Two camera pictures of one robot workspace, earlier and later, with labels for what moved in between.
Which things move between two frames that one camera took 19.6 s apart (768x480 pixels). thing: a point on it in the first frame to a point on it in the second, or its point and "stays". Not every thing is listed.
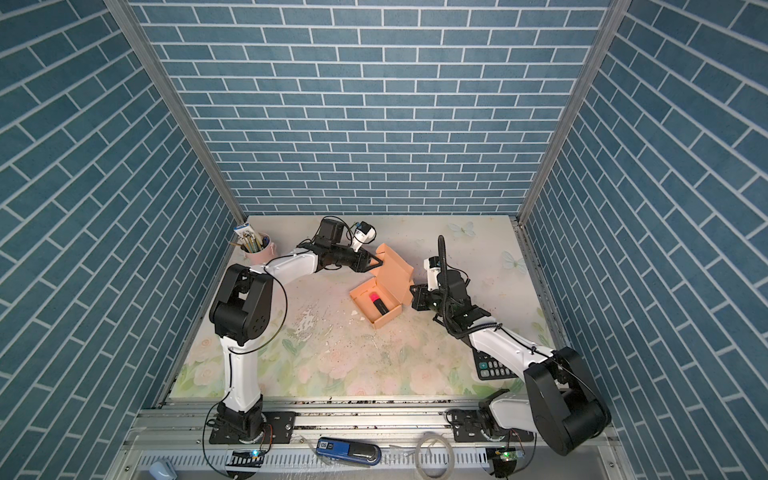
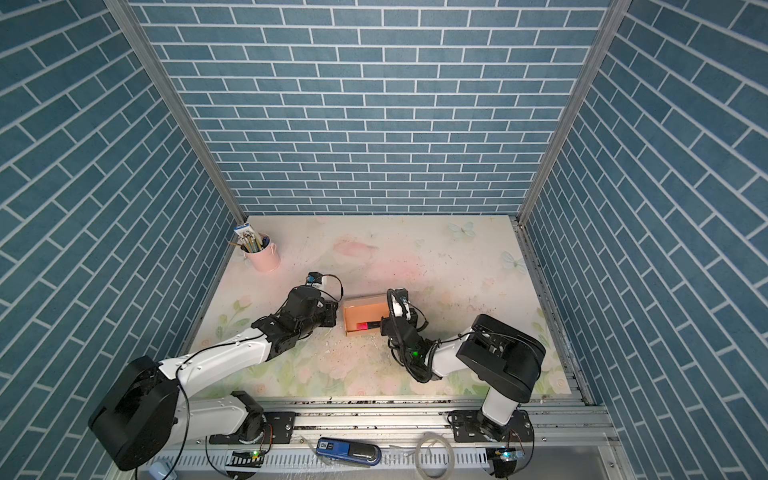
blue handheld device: [349, 450] stays
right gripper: [420, 297] to [388, 323]
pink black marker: [379, 303] to [368, 325]
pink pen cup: [263, 255] stays
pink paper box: [390, 290] to [365, 316]
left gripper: [359, 264] to [331, 316]
